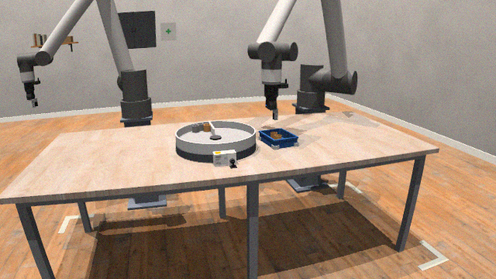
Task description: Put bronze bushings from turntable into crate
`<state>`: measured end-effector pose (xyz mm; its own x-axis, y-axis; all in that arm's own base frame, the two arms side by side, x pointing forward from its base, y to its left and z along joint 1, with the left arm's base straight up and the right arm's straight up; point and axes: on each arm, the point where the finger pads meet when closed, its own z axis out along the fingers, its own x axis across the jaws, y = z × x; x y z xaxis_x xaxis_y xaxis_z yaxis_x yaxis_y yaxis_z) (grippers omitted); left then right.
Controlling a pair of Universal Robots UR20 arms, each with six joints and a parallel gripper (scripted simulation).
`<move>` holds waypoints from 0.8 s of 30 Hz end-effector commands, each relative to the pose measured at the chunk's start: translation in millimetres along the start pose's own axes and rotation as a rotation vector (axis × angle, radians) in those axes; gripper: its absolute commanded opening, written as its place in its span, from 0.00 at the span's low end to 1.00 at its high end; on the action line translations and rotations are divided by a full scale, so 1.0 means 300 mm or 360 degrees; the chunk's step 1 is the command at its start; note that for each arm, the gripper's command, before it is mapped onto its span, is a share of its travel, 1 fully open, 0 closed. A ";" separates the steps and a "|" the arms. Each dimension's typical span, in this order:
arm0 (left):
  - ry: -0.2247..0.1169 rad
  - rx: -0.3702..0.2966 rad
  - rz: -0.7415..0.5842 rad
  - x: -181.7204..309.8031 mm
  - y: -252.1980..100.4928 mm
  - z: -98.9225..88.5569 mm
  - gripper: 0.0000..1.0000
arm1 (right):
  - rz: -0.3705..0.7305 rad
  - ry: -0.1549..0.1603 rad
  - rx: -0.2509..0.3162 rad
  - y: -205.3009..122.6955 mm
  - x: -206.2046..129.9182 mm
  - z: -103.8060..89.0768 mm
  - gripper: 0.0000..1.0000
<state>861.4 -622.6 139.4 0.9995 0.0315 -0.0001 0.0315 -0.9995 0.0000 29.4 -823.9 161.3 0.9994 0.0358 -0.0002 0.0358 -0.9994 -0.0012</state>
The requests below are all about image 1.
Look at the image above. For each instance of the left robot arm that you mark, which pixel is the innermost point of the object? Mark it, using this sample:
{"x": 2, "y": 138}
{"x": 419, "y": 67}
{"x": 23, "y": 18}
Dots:
{"x": 314, "y": 78}

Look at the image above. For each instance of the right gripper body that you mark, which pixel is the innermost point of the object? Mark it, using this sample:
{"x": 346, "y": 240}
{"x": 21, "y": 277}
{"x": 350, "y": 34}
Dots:
{"x": 28, "y": 78}

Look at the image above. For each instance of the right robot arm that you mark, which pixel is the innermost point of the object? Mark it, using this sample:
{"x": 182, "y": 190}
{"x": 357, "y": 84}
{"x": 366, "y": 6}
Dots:
{"x": 135, "y": 103}

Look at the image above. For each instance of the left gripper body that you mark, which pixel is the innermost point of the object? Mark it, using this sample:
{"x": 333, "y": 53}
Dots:
{"x": 272, "y": 77}

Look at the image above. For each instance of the blue shallow tray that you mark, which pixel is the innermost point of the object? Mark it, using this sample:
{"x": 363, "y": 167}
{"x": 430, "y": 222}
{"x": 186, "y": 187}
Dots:
{"x": 288, "y": 139}

